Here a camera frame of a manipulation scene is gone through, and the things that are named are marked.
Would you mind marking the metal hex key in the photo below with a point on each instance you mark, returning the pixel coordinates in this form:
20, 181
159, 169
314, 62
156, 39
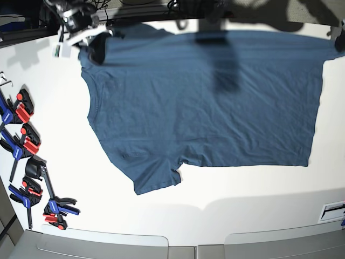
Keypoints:
5, 80

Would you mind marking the grey right chair back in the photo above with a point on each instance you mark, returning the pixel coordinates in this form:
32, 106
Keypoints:
316, 241

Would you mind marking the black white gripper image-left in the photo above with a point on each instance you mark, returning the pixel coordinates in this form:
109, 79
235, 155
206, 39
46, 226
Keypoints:
84, 28

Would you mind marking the grey left chair back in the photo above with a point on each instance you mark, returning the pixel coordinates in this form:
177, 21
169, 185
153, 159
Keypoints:
38, 245

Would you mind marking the bottom blue red bar clamp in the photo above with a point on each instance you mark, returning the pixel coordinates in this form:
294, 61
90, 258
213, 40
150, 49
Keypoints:
57, 208

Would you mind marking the top blue red bar clamp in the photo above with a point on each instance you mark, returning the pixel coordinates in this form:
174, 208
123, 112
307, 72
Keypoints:
18, 112

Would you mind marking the blue red bar clamp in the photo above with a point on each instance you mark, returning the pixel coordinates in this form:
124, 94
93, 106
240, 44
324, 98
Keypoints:
25, 147
28, 195
57, 208
18, 112

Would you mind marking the dark blue T-shirt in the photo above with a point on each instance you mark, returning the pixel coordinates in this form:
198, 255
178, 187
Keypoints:
209, 99

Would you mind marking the aluminium rail with cables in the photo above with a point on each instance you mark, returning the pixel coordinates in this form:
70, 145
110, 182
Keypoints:
150, 10

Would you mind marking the grey chair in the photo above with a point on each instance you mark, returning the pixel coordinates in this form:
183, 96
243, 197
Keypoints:
38, 245
316, 241

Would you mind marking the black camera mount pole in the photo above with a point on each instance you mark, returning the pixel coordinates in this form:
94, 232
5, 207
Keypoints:
215, 10

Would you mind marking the white slotted label plate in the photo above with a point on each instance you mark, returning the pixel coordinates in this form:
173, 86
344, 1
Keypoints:
332, 212

